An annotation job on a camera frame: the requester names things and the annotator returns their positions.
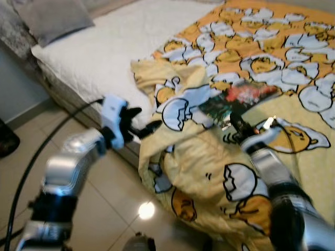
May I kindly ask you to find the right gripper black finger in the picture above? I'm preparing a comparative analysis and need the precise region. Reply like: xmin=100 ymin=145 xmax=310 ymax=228
xmin=229 ymin=112 xmax=252 ymax=139

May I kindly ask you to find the dark cover book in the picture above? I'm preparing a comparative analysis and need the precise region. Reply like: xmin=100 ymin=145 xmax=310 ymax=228
xmin=199 ymin=81 xmax=281 ymax=129

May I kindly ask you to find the yellow egg cartoon blanket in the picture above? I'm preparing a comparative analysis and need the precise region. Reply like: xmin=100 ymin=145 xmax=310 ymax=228
xmin=131 ymin=0 xmax=335 ymax=251

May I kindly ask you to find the grey pillow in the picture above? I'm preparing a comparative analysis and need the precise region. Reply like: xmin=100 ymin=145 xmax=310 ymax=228
xmin=13 ymin=0 xmax=96 ymax=48

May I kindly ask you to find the white quilted mattress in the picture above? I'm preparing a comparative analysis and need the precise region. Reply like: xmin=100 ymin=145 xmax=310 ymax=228
xmin=30 ymin=0 xmax=220 ymax=136

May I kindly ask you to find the grey patterned bed base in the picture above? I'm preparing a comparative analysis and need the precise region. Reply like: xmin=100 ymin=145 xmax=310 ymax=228
xmin=34 ymin=58 xmax=142 ymax=168

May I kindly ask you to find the grey robot leg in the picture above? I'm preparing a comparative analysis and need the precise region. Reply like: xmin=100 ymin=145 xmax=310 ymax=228
xmin=122 ymin=234 xmax=156 ymax=251

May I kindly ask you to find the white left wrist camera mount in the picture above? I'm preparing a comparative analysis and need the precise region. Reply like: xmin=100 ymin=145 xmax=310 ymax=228
xmin=99 ymin=94 xmax=129 ymax=151

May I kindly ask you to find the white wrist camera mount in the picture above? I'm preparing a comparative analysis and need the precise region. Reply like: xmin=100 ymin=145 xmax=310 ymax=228
xmin=255 ymin=117 xmax=286 ymax=152
xmin=99 ymin=94 xmax=129 ymax=151

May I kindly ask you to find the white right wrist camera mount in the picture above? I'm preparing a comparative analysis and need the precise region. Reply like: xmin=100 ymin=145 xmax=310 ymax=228
xmin=255 ymin=117 xmax=286 ymax=152

